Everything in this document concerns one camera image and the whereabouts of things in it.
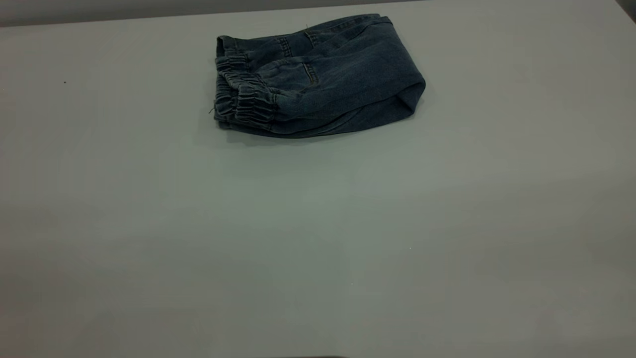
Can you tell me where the blue denim jeans basketball print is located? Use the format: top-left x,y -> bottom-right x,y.
209,13 -> 427,139

